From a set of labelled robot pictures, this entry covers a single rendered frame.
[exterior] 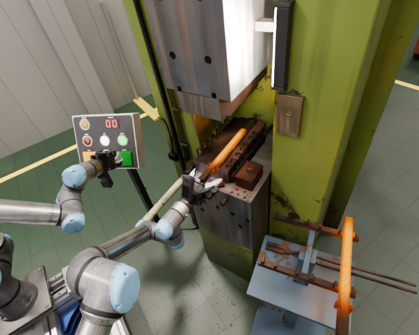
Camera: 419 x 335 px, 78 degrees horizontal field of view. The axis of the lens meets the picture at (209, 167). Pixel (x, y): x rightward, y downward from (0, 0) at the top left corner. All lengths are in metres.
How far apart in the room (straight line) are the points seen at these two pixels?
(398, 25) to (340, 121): 0.47
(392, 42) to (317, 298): 1.07
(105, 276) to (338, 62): 0.90
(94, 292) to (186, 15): 0.83
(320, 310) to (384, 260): 1.07
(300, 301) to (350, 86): 0.84
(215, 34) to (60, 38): 2.85
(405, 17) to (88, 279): 1.38
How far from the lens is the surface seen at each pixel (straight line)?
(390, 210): 2.51
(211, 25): 0.86
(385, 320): 2.06
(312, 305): 1.25
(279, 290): 1.25
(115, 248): 1.00
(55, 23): 3.56
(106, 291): 0.80
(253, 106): 1.53
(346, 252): 1.06
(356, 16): 0.86
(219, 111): 0.99
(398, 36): 1.34
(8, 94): 3.85
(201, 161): 1.26
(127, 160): 1.39
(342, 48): 0.89
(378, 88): 1.42
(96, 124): 1.45
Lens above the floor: 1.84
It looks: 44 degrees down
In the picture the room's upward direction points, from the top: 11 degrees counter-clockwise
